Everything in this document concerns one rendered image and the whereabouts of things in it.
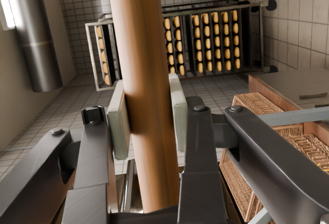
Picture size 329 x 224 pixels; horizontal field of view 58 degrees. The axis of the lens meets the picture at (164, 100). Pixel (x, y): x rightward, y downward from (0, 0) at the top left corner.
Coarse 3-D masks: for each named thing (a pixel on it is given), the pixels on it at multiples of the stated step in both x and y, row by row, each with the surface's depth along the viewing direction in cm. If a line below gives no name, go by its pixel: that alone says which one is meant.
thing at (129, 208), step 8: (136, 168) 186; (136, 176) 179; (128, 184) 163; (136, 184) 172; (128, 192) 156; (136, 192) 166; (128, 200) 149; (136, 200) 161; (128, 208) 144; (136, 208) 155
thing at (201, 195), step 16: (192, 112) 15; (208, 112) 15; (192, 128) 14; (208, 128) 13; (192, 144) 12; (208, 144) 12; (192, 160) 11; (208, 160) 11; (192, 176) 9; (208, 176) 9; (192, 192) 8; (208, 192) 8; (192, 208) 8; (208, 208) 8; (224, 208) 8
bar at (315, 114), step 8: (280, 112) 119; (288, 112) 119; (296, 112) 118; (304, 112) 117; (312, 112) 116; (320, 112) 116; (328, 112) 117; (264, 120) 116; (272, 120) 116; (280, 120) 117; (288, 120) 117; (296, 120) 117; (304, 120) 117; (312, 120) 117; (320, 120) 118; (264, 208) 73; (256, 216) 74; (264, 216) 73
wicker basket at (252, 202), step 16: (240, 96) 178; (256, 96) 174; (256, 112) 149; (272, 112) 148; (288, 128) 129; (224, 160) 192; (224, 176) 180; (240, 176) 174; (240, 192) 162; (240, 208) 151
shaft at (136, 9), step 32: (128, 0) 16; (160, 0) 18; (128, 32) 17; (160, 32) 18; (128, 64) 18; (160, 64) 18; (128, 96) 19; (160, 96) 18; (160, 128) 19; (160, 160) 20; (160, 192) 20
